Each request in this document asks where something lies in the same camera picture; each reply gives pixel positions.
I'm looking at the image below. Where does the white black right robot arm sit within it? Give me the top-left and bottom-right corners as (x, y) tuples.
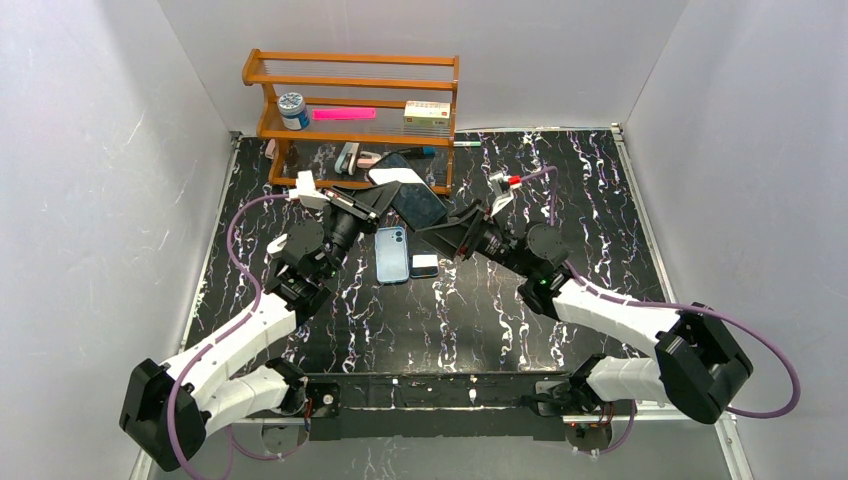
(418, 205), (753, 424)

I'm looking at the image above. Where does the pink stapler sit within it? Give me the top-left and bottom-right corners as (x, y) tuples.
(356, 151), (382, 169)

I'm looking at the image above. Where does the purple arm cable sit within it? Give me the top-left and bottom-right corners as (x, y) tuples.
(519, 165), (802, 457)
(165, 192), (296, 480)

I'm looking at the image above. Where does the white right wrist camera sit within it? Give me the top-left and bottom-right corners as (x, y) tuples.
(489, 171), (522, 217)

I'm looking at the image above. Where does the blue white jar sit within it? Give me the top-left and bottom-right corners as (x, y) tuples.
(276, 92), (310, 131)

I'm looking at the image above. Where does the light blue phone case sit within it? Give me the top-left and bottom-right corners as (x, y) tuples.
(374, 226), (410, 285)

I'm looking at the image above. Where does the blue black marker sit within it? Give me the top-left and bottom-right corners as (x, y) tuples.
(409, 146), (436, 158)

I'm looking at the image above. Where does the orange wooden shelf rack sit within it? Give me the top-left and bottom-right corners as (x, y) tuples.
(241, 48), (460, 195)

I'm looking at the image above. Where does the grey blue stapler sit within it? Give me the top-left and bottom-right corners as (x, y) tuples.
(334, 142), (360, 176)

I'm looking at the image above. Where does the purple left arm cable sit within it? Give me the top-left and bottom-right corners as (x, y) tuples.
(165, 192), (296, 480)

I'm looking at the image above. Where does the pink ruler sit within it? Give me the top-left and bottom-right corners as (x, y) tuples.
(312, 107), (377, 121)

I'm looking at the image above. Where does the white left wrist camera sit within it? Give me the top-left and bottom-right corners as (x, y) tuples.
(288, 170), (329, 210)

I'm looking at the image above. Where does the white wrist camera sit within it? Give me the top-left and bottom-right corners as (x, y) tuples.
(288, 170), (329, 210)
(489, 171), (522, 217)

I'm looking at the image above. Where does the white red box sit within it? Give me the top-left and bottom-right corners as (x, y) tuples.
(403, 100), (451, 127)

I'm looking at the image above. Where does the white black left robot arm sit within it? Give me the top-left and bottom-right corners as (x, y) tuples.
(119, 181), (401, 472)

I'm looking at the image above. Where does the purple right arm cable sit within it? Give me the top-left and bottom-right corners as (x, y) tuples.
(519, 165), (802, 457)

